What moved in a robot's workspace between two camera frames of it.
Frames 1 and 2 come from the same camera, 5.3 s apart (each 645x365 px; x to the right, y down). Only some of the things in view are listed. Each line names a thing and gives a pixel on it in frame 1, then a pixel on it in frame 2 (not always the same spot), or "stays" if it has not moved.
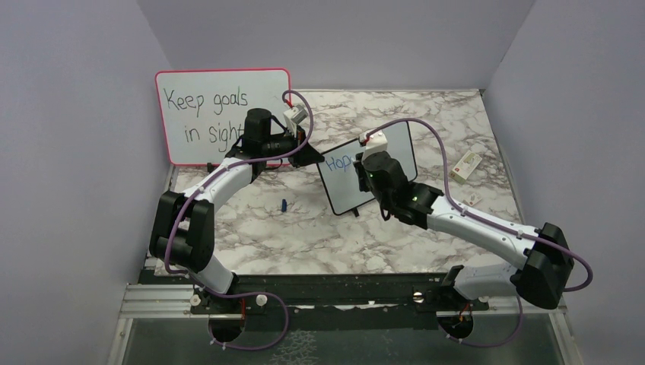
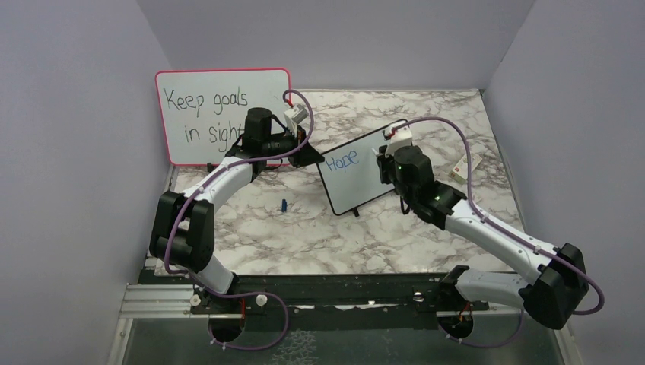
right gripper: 359,164 -> 384,161
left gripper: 307,155 stays
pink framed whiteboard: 202,110 stays
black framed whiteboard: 338,170 stays
